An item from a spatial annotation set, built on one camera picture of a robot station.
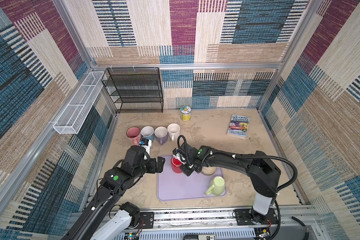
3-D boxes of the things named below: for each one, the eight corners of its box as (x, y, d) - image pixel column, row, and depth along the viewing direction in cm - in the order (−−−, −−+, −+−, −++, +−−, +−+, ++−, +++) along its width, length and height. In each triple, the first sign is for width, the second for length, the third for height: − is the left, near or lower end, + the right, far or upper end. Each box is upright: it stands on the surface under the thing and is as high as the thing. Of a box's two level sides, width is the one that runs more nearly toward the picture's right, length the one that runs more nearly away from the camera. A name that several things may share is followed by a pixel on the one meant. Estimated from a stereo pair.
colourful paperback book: (225, 135, 108) (226, 132, 105) (231, 116, 120) (232, 112, 117) (244, 141, 105) (246, 138, 102) (248, 120, 116) (250, 117, 113)
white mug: (168, 141, 105) (166, 132, 97) (168, 132, 110) (167, 123, 102) (180, 141, 105) (179, 132, 97) (180, 132, 110) (179, 123, 102)
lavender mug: (154, 147, 102) (152, 140, 95) (156, 134, 109) (154, 126, 102) (167, 147, 102) (166, 140, 95) (168, 134, 109) (167, 126, 102)
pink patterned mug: (131, 148, 102) (126, 137, 92) (130, 138, 107) (125, 127, 97) (144, 145, 103) (140, 134, 94) (142, 135, 108) (138, 124, 99)
